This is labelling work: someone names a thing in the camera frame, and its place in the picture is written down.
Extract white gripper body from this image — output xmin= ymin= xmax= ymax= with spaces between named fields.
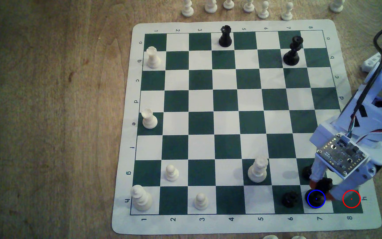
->
xmin=310 ymin=123 xmax=382 ymax=181

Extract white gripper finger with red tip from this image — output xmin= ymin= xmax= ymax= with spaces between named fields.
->
xmin=329 ymin=176 xmax=361 ymax=201
xmin=309 ymin=158 xmax=328 ymax=188

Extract black chess king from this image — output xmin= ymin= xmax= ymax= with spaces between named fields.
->
xmin=305 ymin=177 xmax=334 ymax=208

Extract white chess queen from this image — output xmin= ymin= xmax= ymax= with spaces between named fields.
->
xmin=247 ymin=156 xmax=269 ymax=183

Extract green white chess mat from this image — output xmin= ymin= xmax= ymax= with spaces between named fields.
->
xmin=111 ymin=19 xmax=382 ymax=234

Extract black chess queen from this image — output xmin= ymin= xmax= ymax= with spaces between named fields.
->
xmin=283 ymin=36 xmax=304 ymax=66

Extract black chess rook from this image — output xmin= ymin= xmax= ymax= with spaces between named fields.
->
xmin=218 ymin=25 xmax=233 ymax=48

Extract white chess rook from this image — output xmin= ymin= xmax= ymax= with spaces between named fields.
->
xmin=145 ymin=46 xmax=161 ymax=69
xmin=141 ymin=108 xmax=158 ymax=129

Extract white chess king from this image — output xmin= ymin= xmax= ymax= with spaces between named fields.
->
xmin=130 ymin=185 xmax=153 ymax=212

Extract red and white wires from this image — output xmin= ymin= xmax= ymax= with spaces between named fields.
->
xmin=352 ymin=100 xmax=382 ymax=141

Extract camera circuit board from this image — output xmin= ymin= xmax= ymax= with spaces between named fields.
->
xmin=315 ymin=133 xmax=368 ymax=177

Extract white robot base bracket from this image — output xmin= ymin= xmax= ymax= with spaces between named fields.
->
xmin=360 ymin=53 xmax=382 ymax=74

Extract black cable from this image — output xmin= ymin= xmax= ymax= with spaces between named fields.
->
xmin=345 ymin=23 xmax=382 ymax=138

